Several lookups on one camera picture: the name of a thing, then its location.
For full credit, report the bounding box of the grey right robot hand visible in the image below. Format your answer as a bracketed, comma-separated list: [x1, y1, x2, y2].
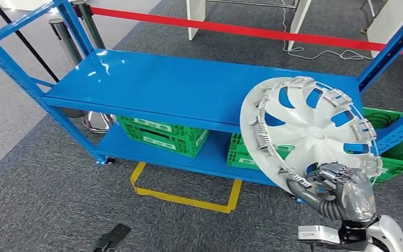
[287, 162, 378, 223]

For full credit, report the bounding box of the grey plastic wheel cover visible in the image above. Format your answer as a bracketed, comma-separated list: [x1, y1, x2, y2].
[239, 76, 384, 200]

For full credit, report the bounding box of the blue metal shelf rack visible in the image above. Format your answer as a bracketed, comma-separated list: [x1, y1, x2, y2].
[0, 0, 403, 204]

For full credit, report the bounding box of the green folded plastic crate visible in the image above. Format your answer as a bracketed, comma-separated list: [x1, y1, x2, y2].
[121, 125, 210, 159]
[230, 132, 295, 157]
[115, 115, 211, 139]
[226, 149, 263, 172]

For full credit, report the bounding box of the yellow floor tape outline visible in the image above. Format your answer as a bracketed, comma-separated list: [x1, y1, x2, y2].
[129, 161, 243, 215]

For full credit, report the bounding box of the white table leg panel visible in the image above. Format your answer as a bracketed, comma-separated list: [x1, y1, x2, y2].
[366, 0, 403, 58]
[186, 0, 207, 41]
[287, 0, 312, 51]

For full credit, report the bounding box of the red barrier belt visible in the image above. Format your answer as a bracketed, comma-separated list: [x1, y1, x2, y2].
[90, 6, 403, 57]

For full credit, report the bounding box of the metal table crossbar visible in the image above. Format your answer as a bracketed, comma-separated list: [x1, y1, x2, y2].
[205, 0, 298, 9]

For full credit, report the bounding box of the black barrier belt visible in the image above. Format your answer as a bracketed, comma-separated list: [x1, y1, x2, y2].
[0, 0, 61, 83]

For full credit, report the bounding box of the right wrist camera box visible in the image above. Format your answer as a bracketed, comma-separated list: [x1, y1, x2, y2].
[297, 224, 342, 245]

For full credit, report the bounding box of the white floor cable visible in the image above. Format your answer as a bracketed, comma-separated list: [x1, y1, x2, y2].
[280, 0, 375, 61]

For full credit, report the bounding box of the chrome stanchion post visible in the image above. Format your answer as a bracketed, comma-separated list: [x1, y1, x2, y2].
[71, 0, 106, 50]
[48, 18, 114, 134]

